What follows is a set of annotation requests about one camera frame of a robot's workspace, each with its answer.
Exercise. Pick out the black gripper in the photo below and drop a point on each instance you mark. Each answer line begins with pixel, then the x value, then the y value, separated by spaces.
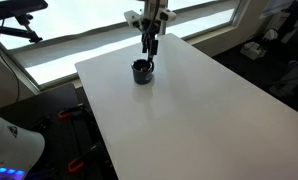
pixel 150 31

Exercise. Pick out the orange capped marker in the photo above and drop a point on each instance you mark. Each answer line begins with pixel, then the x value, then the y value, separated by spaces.
pixel 144 69

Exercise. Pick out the dark teal enamel mug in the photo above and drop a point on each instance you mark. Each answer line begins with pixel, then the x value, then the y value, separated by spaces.
pixel 142 78

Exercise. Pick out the white robot base blue lights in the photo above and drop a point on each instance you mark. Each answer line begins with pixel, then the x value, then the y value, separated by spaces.
pixel 12 146

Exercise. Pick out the white box device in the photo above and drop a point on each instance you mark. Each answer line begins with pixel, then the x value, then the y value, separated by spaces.
pixel 254 50

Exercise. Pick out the black perforated mounting board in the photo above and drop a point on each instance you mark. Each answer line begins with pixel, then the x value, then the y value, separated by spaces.
pixel 55 140

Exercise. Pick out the black flat screen device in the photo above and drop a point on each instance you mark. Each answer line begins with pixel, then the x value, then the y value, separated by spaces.
pixel 15 7

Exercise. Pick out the grey chair base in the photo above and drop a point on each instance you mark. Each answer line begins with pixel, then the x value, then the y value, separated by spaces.
pixel 289 80

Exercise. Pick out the dark chair with jacket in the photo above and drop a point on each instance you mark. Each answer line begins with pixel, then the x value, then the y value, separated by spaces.
pixel 295 20

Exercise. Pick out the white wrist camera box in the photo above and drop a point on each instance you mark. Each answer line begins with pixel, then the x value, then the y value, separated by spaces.
pixel 132 18

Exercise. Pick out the grey window frame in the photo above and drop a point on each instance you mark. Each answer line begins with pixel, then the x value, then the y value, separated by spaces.
pixel 239 13

